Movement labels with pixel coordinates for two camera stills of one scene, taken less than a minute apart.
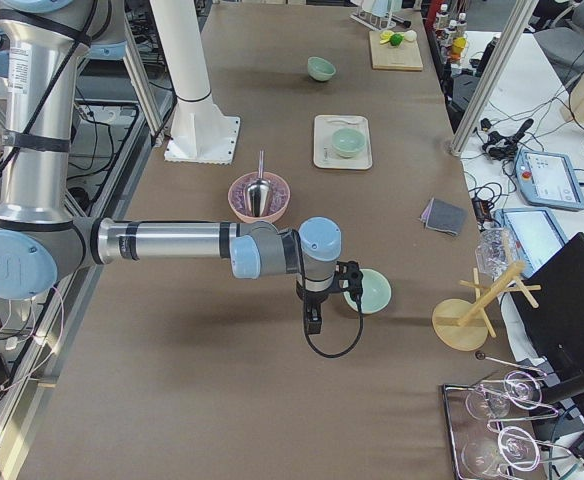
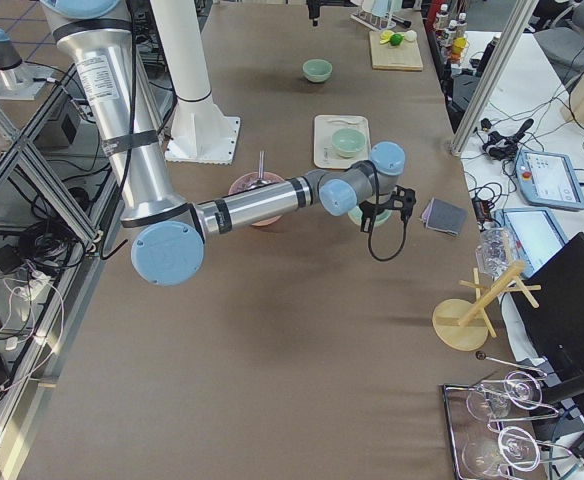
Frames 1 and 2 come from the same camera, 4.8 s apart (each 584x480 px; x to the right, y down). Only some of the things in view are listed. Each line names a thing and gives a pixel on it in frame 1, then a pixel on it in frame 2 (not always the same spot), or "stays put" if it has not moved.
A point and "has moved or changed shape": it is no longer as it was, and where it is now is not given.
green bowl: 376,292 → 356,216
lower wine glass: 517,448 stays put
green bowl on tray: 348,142 stays put
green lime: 396,39 stays put
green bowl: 320,69 has moved or changed shape
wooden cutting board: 403,57 stays put
